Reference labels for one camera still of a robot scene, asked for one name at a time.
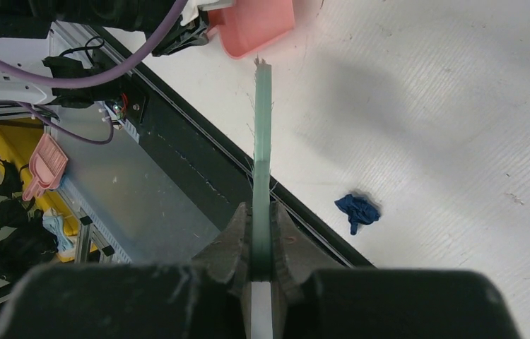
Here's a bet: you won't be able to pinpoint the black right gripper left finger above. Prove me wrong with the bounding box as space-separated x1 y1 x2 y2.
0 203 250 338

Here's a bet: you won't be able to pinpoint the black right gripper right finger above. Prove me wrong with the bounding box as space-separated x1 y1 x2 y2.
271 203 511 338

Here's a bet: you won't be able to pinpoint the green hand brush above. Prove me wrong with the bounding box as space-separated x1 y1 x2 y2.
250 57 273 282

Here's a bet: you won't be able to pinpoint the blue paper scrap front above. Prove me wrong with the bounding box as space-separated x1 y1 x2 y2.
334 194 381 236

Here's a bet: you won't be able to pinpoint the pink plastic dustpan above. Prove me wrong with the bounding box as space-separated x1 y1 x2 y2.
208 0 295 59

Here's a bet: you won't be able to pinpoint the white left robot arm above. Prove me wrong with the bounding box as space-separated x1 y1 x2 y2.
0 1 199 103

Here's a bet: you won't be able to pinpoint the black bags on floor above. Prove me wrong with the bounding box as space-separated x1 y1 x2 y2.
0 157 57 283

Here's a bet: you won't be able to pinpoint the spare pink dustpan on floor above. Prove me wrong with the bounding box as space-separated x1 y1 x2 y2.
22 133 69 201

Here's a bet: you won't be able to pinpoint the yellow bin on floor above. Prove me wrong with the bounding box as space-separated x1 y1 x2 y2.
0 124 79 245

